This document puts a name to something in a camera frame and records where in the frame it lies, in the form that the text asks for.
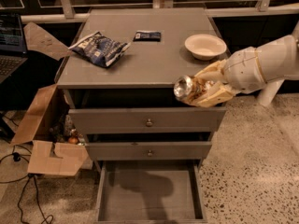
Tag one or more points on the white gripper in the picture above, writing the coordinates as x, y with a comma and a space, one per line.
244, 70

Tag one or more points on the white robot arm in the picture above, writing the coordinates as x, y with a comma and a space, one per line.
279, 59

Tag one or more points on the grey top drawer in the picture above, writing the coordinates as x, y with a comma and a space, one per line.
147, 120

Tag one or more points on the grey middle drawer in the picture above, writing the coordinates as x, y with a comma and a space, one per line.
133, 151

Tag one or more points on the grey wooden drawer cabinet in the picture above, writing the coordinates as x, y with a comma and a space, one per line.
145, 75

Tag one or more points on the grey open bottom drawer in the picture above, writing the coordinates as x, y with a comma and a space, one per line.
149, 192

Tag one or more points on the white bowl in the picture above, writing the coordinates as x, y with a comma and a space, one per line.
205, 47

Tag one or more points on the small dark blue packet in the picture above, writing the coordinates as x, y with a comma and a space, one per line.
154, 36

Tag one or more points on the blue chip bag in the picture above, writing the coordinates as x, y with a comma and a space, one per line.
99, 49

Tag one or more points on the brown cardboard box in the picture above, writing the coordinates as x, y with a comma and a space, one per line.
48, 157

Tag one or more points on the open laptop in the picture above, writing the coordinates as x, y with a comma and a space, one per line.
13, 49

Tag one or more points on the white diagonal post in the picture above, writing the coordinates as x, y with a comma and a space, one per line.
267, 94

